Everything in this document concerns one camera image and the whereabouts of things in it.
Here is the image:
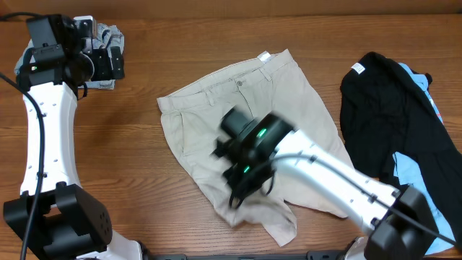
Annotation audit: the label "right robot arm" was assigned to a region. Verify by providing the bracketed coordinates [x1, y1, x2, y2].
[214, 108, 438, 260]

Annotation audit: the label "beige khaki shorts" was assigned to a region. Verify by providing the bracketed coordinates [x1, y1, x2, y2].
[158, 51, 351, 246]

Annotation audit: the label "light blue shirt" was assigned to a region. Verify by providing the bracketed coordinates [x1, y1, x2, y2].
[393, 63, 454, 240]

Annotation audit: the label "folded light blue jeans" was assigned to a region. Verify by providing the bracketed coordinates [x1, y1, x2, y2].
[15, 15, 124, 92]

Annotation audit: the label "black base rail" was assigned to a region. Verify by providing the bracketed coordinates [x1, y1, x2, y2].
[147, 250, 345, 260]

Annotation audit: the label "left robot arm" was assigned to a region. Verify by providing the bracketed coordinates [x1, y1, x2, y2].
[3, 13, 150, 260]

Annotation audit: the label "black garment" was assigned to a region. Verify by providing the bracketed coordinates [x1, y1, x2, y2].
[340, 52, 461, 242]

